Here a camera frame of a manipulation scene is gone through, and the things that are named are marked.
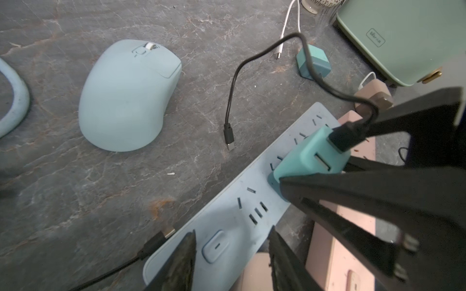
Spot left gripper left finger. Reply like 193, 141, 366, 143
144, 230, 197, 291

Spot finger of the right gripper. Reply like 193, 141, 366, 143
280, 167, 466, 291
364, 87, 464, 171

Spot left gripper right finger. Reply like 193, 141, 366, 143
268, 226, 322, 291

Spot pink power strip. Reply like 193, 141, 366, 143
305, 110, 377, 291

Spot pink charger plug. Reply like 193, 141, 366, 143
354, 79, 394, 111

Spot blue power strip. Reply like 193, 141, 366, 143
143, 103, 339, 291

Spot teal charger cube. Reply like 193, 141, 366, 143
296, 44, 331, 80
268, 126, 351, 194

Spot pink mouse sideways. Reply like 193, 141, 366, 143
230, 252, 274, 291

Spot blue mouse behind strip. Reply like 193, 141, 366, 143
78, 40, 182, 152

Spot mint green toaster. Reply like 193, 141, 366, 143
336, 1, 466, 87

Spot black cable of green plug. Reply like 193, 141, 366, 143
67, 226, 176, 291

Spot black usb cable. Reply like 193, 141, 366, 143
223, 32, 380, 152

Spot white usb cable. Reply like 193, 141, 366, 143
275, 0, 302, 59

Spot light blue power cable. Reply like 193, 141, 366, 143
0, 57, 31, 139

